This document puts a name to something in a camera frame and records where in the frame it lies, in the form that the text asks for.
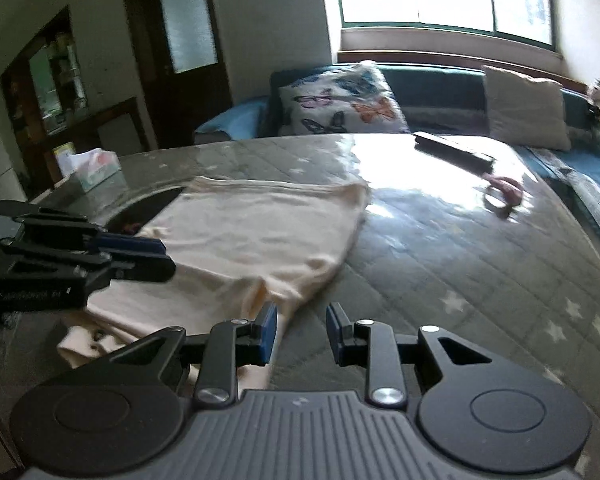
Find teal sofa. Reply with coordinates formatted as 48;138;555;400
194;62;600;246

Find blue sofa blanket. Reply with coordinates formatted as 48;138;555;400
520;127;600;241

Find blue cushion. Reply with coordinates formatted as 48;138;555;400
194;98;270;144

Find butterfly print pillow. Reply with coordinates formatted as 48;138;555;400
278;60;411;137

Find dark wooden cabinet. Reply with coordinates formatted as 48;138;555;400
0;5;153;188

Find cream garment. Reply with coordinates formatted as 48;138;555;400
56;175;371;391

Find dark wooden door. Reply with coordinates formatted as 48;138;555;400
120;0;234;153

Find black flat remote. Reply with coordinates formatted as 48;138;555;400
413;131;496;175

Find cream pillow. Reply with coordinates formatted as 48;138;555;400
481;64;573;152

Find grey quilted star blanket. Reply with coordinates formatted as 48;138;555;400
0;132;600;480

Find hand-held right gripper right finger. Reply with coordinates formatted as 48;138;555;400
326;302;493;407

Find tissue box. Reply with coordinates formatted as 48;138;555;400
60;147;121;194

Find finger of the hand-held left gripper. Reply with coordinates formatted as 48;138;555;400
100;254;177;284
91;232;167;257

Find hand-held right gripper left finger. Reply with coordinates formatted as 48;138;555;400
107;302;279;407

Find pink small object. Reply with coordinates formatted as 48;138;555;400
482;174;525;218

